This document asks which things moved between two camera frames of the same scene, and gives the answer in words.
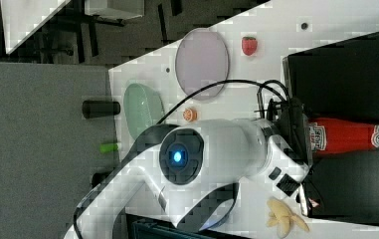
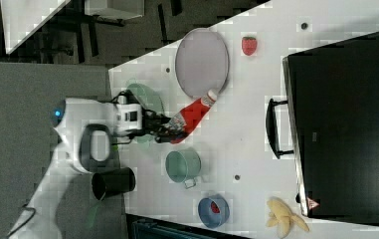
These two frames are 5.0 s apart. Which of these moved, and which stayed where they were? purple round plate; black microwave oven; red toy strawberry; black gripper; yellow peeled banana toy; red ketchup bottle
Moved: red ketchup bottle; black gripper
Stayed: red toy strawberry; yellow peeled banana toy; purple round plate; black microwave oven
